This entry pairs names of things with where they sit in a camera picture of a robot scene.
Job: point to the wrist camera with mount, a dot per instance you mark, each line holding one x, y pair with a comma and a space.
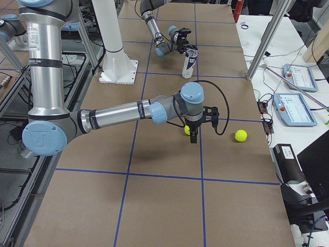
210, 114
183, 33

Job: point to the Wilson tennis ball can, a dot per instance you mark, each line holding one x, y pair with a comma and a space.
189, 63

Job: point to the aluminium frame post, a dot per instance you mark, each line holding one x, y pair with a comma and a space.
267, 37

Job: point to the black computer monitor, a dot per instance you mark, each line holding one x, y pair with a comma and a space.
314, 163

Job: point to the teach pendant far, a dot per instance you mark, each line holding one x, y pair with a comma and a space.
301, 76

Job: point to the white camera stand base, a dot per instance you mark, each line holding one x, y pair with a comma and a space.
118, 68

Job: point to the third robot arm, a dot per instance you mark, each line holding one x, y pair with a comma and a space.
11, 27

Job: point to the teach pendant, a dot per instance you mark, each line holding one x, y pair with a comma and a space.
293, 110
301, 76

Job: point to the teach pendant near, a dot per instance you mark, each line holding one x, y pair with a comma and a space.
293, 110

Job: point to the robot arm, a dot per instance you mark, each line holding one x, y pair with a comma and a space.
52, 126
162, 47

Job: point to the tennis ball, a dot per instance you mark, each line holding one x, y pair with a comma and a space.
240, 135
187, 130

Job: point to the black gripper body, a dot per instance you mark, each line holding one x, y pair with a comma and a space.
182, 44
193, 125

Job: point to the black box with label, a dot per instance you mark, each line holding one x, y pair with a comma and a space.
288, 165

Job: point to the white camera stand column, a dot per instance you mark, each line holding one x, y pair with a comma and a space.
107, 19

